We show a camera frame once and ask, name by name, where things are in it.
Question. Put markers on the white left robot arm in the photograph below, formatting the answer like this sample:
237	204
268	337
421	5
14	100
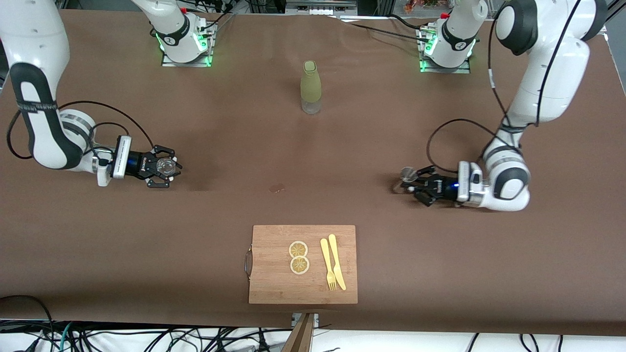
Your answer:
547	83

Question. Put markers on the yellow plastic fork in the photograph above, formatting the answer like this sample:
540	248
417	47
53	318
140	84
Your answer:
326	256

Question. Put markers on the aluminium frame corner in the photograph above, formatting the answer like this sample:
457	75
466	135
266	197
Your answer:
615	10

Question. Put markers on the green sleeved glass bottle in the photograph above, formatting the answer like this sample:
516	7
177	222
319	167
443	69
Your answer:
311	83

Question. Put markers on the wooden cutting board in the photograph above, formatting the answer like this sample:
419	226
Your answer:
303	278

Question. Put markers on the wooden post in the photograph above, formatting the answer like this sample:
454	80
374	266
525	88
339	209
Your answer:
301	337

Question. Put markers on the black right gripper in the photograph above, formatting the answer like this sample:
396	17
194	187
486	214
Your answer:
141	166

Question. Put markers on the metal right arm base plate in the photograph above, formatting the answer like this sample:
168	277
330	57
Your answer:
208	61

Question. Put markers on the clear glass shaker cup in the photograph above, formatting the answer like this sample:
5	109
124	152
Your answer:
167	166

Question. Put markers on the wet liquid stain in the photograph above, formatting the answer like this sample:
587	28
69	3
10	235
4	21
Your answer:
277	188

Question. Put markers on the white power strip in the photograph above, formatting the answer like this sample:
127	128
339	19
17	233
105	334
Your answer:
320	9

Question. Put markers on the steel jigger measuring cup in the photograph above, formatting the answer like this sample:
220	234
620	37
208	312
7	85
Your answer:
408	174

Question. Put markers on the metal bracket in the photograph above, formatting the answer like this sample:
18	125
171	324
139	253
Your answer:
315	318

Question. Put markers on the yellow plastic knife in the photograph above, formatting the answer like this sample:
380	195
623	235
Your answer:
336	264

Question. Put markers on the lemon slice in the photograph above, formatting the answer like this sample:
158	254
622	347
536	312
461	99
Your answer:
300	265
298	249

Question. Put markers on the orange plastic object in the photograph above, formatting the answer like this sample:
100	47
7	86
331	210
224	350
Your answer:
415	6

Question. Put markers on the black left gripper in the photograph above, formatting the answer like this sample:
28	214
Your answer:
438	187

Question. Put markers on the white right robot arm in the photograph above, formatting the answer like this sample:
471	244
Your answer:
29	39

